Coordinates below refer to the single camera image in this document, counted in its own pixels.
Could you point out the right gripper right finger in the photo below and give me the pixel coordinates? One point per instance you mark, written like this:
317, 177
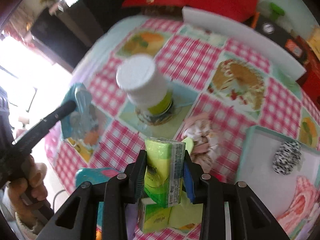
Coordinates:
202, 188

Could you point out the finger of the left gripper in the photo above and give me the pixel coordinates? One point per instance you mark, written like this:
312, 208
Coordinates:
41, 129

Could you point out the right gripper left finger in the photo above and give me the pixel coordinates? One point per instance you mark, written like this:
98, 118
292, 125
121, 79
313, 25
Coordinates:
121, 198

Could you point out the green tissue pack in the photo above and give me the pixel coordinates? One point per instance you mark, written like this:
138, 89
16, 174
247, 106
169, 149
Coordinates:
164, 172
151, 216

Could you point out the pale pink floral scrunchie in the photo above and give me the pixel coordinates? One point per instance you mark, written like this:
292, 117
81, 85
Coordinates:
207, 141

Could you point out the teal cardboard tray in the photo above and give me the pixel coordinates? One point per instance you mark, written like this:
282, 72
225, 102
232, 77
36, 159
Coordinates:
276, 191

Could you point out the leopard print scrunchie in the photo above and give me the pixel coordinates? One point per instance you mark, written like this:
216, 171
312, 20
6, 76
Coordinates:
287, 157

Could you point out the pink knitted cloth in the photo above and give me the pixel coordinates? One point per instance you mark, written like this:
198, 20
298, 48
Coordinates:
301, 206

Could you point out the light green cloth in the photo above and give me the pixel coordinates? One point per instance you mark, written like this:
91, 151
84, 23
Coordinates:
185, 215

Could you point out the blue face mask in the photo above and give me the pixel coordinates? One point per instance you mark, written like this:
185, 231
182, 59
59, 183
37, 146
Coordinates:
77, 123

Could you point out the teal plastic toy case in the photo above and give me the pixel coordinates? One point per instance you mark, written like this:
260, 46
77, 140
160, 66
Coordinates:
94, 175

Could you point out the white pill bottle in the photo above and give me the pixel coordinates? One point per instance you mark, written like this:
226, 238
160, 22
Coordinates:
145, 86

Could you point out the checkered fruit print tablecloth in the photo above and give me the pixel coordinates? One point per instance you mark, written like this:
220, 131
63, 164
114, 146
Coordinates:
208, 72

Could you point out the black cabinet with monitor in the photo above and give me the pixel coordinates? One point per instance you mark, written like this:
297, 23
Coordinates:
70, 31

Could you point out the red cardboard box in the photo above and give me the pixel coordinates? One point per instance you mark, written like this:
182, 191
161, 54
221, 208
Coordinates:
309, 82

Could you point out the white foam board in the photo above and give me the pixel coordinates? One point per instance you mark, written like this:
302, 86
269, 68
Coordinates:
246, 35

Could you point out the black pump box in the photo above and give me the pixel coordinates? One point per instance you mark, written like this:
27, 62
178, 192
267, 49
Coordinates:
277, 34

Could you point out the yellow children's gift case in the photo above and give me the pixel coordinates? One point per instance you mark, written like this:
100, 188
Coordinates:
314, 38

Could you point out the green dumbbell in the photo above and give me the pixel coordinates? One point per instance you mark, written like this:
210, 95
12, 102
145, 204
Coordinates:
276, 12

